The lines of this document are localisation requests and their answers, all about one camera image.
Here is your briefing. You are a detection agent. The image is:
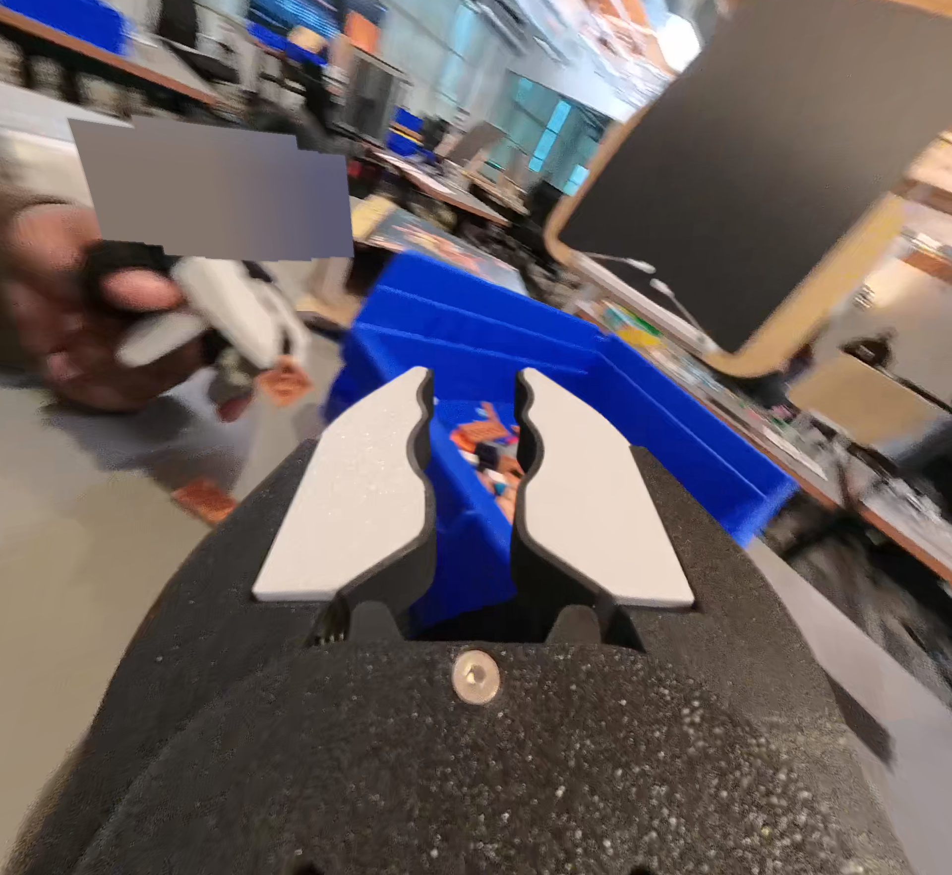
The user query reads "blue plastic bin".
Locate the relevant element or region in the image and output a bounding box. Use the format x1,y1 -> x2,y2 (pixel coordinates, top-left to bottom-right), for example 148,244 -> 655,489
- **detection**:
323,250 -> 800,630

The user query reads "flat brown board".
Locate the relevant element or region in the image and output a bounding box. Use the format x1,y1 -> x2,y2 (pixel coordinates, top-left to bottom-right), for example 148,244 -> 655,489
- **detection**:
171,481 -> 239,525

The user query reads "black plywood-edged panel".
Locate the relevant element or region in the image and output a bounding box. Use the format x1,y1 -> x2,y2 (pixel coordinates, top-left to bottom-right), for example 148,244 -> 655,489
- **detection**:
543,0 -> 952,377

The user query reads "person's left hand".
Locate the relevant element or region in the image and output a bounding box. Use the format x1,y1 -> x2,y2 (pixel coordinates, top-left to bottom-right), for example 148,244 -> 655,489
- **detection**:
0,204 -> 211,415

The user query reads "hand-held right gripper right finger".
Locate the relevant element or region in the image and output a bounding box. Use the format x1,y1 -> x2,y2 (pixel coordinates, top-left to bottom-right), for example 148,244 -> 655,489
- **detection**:
512,368 -> 696,608

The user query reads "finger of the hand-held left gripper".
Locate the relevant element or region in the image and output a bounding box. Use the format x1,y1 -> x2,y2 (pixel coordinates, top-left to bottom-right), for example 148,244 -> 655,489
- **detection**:
175,257 -> 313,370

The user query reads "pile of loose toy bricks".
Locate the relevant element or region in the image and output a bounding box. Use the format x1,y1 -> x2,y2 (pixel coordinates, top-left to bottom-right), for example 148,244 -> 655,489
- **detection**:
450,402 -> 529,519

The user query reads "small brown square brick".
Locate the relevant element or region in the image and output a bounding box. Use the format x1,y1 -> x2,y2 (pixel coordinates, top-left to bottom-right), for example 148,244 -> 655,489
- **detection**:
256,360 -> 312,407

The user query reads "long wooden desk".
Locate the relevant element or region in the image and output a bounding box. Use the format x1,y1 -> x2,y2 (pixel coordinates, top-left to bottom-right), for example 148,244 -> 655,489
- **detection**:
0,4 -> 224,106

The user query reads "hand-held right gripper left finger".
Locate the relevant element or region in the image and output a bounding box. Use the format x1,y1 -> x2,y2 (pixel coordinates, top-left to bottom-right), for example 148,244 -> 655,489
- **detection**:
253,367 -> 436,602

